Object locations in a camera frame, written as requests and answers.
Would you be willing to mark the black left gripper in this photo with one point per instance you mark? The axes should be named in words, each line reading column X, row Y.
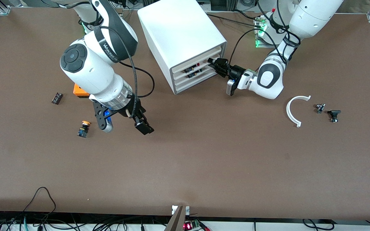
column 235, row 71

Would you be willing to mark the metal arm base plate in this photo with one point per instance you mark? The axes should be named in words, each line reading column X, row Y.
column 258, row 22

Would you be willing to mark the small black terminal block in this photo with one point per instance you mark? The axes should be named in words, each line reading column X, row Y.
column 57, row 98

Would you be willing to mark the black contact block piece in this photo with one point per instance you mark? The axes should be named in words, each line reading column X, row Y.
column 334, row 114

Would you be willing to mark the aluminium camera mount bar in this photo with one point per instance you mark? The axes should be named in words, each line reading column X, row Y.
column 177, row 221

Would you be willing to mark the circuit board with red light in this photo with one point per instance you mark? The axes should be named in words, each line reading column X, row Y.
column 191, row 225

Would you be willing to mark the small metal contact piece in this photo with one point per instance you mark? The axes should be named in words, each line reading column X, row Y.
column 320, row 108

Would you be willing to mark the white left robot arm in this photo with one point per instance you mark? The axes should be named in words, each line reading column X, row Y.
column 270, row 77

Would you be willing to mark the dark push button switch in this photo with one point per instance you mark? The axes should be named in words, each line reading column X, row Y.
column 194, row 74

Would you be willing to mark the orange button enclosure box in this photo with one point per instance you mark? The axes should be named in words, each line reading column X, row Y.
column 79, row 91

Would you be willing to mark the white cabinet drawer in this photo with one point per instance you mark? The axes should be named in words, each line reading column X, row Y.
column 178, row 74
column 201, row 58
column 204, row 78
column 180, row 80

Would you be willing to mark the white drawer cabinet housing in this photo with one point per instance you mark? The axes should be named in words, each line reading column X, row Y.
column 178, row 29

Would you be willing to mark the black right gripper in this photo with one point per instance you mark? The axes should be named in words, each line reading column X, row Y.
column 136, row 113

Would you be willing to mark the yellow push button switch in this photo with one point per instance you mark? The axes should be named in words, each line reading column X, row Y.
column 83, row 131

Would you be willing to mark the white mount bracket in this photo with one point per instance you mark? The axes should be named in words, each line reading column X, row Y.
column 187, row 210

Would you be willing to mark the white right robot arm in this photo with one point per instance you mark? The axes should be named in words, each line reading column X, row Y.
column 85, row 69

